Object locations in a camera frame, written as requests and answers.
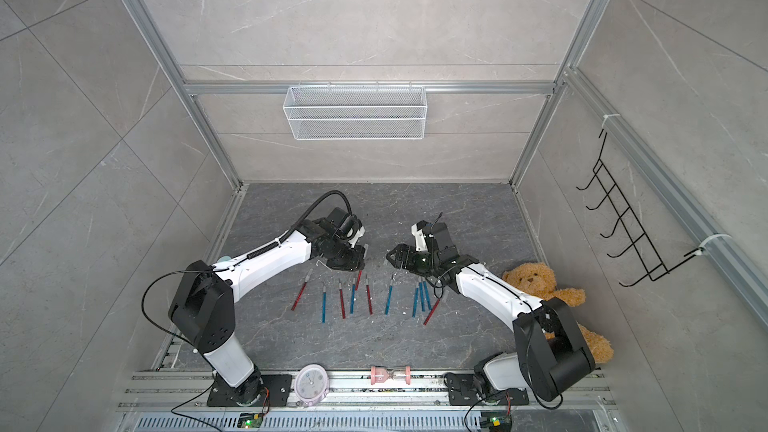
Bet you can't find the white wire mesh basket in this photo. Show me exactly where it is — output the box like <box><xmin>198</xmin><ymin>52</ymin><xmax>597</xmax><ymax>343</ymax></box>
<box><xmin>283</xmin><ymin>85</ymin><xmax>428</xmax><ymax>141</ymax></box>

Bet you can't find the pink hourglass timer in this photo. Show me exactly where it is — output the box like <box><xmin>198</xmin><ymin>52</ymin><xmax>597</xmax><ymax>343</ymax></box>
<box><xmin>370</xmin><ymin>366</ymin><xmax>412</xmax><ymax>385</ymax></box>

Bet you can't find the black wire hook rack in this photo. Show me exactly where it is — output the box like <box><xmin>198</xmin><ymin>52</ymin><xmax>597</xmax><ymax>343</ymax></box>
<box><xmin>576</xmin><ymin>129</ymin><xmax>706</xmax><ymax>288</ymax></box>

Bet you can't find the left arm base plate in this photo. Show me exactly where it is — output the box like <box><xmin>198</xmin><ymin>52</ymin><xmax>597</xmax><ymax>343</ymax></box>
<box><xmin>206</xmin><ymin>374</ymin><xmax>293</xmax><ymax>407</ymax></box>

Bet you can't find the brown teddy bear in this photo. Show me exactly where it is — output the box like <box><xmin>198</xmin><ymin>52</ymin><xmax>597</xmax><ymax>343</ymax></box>
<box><xmin>501</xmin><ymin>262</ymin><xmax>616</xmax><ymax>365</ymax></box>

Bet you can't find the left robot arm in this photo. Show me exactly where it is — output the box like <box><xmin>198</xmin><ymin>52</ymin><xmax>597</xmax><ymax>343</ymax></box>
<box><xmin>168</xmin><ymin>208</ymin><xmax>366</xmax><ymax>389</ymax></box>

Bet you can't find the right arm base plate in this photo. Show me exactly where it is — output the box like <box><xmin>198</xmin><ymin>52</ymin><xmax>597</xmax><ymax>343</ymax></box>
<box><xmin>443</xmin><ymin>372</ymin><xmax>530</xmax><ymax>406</ymax></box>

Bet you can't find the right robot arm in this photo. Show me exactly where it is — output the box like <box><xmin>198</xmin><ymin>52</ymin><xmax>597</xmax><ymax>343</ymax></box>
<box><xmin>386</xmin><ymin>221</ymin><xmax>597</xmax><ymax>403</ymax></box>

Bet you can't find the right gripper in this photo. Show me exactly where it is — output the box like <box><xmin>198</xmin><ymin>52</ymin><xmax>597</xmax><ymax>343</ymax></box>
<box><xmin>389</xmin><ymin>244</ymin><xmax>442</xmax><ymax>276</ymax></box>

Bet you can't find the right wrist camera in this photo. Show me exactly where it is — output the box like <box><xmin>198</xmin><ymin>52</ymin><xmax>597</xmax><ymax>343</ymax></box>
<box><xmin>411</xmin><ymin>220</ymin><xmax>431</xmax><ymax>252</ymax></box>

